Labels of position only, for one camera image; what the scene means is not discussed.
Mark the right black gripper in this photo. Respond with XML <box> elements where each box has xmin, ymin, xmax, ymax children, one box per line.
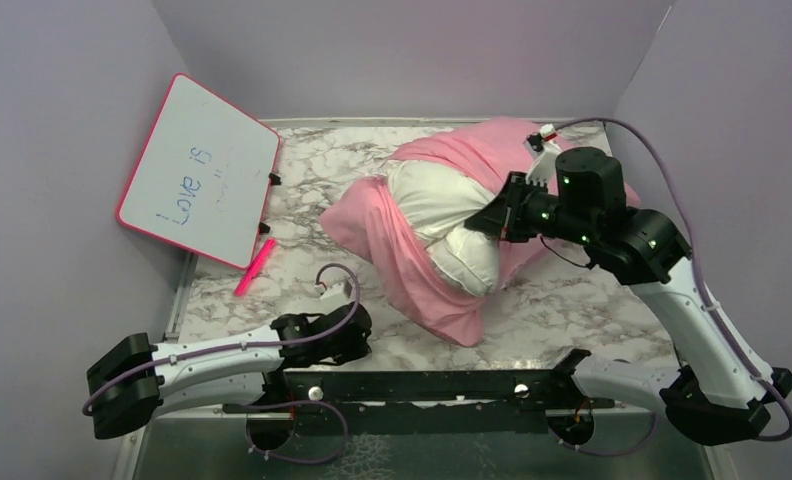
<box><xmin>466</xmin><ymin>171</ymin><xmax>596</xmax><ymax>247</ymax></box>

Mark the white pillow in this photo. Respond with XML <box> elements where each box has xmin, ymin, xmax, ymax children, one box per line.
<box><xmin>382</xmin><ymin>160</ymin><xmax>501</xmax><ymax>297</ymax></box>

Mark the pink floral pillowcase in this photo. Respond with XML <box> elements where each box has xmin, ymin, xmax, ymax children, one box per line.
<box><xmin>319</xmin><ymin>117</ymin><xmax>642</xmax><ymax>348</ymax></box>

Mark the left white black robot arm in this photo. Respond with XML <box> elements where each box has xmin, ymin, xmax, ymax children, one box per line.
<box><xmin>82</xmin><ymin>302</ymin><xmax>372</xmax><ymax>440</ymax></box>

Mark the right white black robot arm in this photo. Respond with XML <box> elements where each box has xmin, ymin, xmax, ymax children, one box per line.
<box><xmin>465</xmin><ymin>147</ymin><xmax>792</xmax><ymax>446</ymax></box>

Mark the pink marker pen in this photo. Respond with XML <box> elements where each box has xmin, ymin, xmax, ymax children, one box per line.
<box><xmin>233</xmin><ymin>238</ymin><xmax>277</xmax><ymax>297</ymax></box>

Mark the pink framed whiteboard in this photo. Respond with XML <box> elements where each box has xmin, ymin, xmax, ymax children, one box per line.
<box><xmin>116</xmin><ymin>73</ymin><xmax>281</xmax><ymax>269</ymax></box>

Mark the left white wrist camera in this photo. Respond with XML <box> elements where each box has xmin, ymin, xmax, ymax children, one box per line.
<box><xmin>317</xmin><ymin>279</ymin><xmax>355</xmax><ymax>311</ymax></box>

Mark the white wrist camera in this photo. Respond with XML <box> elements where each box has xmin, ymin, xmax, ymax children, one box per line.
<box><xmin>317</xmin><ymin>279</ymin><xmax>355</xmax><ymax>311</ymax></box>
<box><xmin>524</xmin><ymin>123</ymin><xmax>563</xmax><ymax>187</ymax></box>

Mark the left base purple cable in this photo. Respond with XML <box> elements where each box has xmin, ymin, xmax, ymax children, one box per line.
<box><xmin>245</xmin><ymin>397</ymin><xmax>352</xmax><ymax>465</ymax></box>

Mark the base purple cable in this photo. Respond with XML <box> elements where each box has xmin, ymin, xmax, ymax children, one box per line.
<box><xmin>545</xmin><ymin>410</ymin><xmax>661</xmax><ymax>458</ymax></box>
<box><xmin>245</xmin><ymin>397</ymin><xmax>352</xmax><ymax>465</ymax></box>

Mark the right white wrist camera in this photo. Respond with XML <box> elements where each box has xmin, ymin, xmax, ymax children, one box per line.
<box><xmin>524</xmin><ymin>123</ymin><xmax>563</xmax><ymax>187</ymax></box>

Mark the black mounting rail base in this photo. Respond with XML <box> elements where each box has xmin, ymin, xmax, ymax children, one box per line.
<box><xmin>223</xmin><ymin>369</ymin><xmax>615</xmax><ymax>448</ymax></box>

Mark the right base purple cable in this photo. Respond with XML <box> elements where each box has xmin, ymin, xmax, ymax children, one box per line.
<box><xmin>545</xmin><ymin>410</ymin><xmax>661</xmax><ymax>458</ymax></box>

